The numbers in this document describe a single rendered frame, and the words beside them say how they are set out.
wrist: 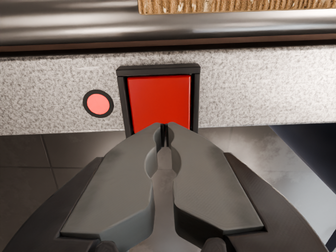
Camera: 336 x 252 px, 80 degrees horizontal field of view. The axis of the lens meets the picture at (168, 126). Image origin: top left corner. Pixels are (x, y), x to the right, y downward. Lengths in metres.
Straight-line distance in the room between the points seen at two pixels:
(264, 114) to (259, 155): 1.29
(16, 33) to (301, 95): 0.28
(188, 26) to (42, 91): 0.16
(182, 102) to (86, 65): 0.10
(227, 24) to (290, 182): 1.66
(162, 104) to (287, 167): 1.53
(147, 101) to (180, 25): 0.07
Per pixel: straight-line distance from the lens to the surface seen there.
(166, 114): 0.20
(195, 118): 0.20
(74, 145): 1.46
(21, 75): 0.25
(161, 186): 1.57
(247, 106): 0.23
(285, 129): 0.78
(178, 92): 0.19
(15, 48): 0.29
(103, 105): 0.22
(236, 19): 0.20
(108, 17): 0.20
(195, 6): 0.18
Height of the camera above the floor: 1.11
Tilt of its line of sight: 62 degrees down
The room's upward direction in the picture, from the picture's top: 178 degrees clockwise
